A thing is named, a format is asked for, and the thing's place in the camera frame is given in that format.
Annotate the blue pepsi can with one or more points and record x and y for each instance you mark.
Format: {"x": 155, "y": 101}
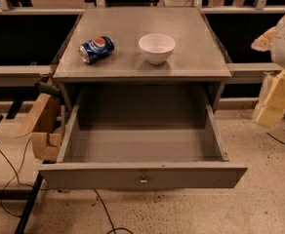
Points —
{"x": 95, "y": 49}

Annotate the black metal stand leg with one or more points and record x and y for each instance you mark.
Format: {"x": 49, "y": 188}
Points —
{"x": 29, "y": 205}

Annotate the open grey top drawer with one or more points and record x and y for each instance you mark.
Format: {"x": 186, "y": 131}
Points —
{"x": 112, "y": 141}

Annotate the small metal drawer knob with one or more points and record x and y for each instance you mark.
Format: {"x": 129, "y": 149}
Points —
{"x": 143, "y": 180}

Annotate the white ceramic bowl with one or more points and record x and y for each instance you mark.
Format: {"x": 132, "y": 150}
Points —
{"x": 156, "y": 47}

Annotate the green handled tool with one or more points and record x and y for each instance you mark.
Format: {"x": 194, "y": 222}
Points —
{"x": 47, "y": 89}

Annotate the brown cardboard box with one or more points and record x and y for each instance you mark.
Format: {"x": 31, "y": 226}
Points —
{"x": 43, "y": 124}

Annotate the grey metal cabinet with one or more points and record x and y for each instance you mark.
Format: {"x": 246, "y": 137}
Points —
{"x": 196, "y": 57}

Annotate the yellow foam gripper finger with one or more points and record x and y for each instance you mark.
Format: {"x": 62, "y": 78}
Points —
{"x": 263, "y": 42}
{"x": 272, "y": 109}

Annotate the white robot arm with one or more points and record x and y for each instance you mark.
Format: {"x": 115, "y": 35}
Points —
{"x": 277, "y": 54}

